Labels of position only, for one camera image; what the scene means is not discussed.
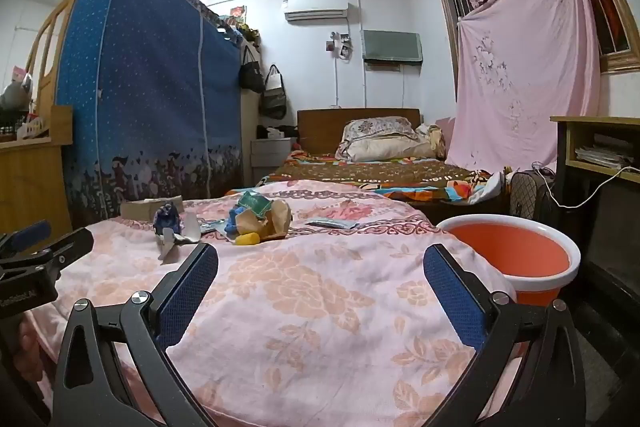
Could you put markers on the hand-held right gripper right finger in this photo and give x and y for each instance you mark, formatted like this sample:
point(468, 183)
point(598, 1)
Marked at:
point(452, 292)

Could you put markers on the pink hanging sheet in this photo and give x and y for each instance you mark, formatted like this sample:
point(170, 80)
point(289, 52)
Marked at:
point(525, 72)

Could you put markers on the grey foil sachet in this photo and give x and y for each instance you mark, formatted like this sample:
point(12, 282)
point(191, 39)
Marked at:
point(330, 223)

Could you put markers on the floral pillow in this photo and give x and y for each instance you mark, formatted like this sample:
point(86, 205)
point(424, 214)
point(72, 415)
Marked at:
point(380, 129)

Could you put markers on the colourful patterned bedspread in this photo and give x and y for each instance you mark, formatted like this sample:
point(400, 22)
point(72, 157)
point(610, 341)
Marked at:
point(360, 174)

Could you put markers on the small blue plastic scrap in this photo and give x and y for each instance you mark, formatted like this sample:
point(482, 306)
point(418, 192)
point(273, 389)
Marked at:
point(231, 222)

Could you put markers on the green printed packet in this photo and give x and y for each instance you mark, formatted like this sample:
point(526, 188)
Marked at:
point(256, 203)

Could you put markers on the orange basin with white rim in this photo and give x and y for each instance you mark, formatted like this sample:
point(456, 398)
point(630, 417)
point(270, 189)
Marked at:
point(505, 252)

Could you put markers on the wooden bed headboard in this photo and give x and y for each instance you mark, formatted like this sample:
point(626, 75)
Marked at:
point(325, 127)

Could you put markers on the wooden cabinet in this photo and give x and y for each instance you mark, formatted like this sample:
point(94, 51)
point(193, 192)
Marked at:
point(30, 177)

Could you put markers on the wall socket with photos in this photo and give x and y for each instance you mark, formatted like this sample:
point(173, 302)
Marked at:
point(340, 47)

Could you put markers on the white air conditioner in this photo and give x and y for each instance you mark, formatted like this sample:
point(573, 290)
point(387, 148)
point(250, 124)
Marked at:
point(316, 8)

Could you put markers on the checkered suitcase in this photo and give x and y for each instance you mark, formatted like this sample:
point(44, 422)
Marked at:
point(530, 199)

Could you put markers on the pink floral blanket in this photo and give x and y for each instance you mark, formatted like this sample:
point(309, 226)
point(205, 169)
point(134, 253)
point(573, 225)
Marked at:
point(300, 307)

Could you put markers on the blue fabric wardrobe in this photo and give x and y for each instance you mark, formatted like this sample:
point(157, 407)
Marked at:
point(145, 97)

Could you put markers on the yellow plastic cap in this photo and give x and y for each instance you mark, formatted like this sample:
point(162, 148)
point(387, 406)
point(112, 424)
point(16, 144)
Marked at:
point(247, 239)

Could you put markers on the dark items on nightstand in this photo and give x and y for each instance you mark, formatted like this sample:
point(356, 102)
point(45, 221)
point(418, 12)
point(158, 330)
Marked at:
point(275, 132)

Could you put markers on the green cloth wall cover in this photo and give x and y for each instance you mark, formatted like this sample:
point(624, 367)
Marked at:
point(392, 47)

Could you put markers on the stack of beige tissue paper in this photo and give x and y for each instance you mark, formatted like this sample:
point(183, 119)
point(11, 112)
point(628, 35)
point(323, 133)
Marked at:
point(142, 208)

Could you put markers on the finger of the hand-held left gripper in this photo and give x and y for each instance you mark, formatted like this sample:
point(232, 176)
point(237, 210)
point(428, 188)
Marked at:
point(30, 234)
point(70, 244)

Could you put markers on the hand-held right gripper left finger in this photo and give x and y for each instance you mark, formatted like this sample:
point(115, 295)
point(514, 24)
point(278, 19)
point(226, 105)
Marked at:
point(192, 294)

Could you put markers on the white nightstand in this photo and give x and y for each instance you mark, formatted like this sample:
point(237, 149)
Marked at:
point(270, 153)

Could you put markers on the wooden desk with shelf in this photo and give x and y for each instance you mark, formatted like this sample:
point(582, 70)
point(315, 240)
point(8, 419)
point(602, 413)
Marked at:
point(595, 119)

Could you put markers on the brown paper bag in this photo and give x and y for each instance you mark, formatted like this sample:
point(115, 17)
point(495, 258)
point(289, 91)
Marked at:
point(272, 219)

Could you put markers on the clutter on wardrobe top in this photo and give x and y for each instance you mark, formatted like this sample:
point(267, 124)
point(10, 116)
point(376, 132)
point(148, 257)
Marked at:
point(245, 29)

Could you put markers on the black and grey handbag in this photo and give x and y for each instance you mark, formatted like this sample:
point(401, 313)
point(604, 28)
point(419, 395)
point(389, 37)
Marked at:
point(273, 97)

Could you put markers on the blue wrapper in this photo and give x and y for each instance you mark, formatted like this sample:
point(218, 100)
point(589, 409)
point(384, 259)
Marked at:
point(167, 217)

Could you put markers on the grey plush toy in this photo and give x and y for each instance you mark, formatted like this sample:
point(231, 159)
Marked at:
point(12, 96)

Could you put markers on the stack of papers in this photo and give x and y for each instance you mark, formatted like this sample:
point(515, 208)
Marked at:
point(602, 157)

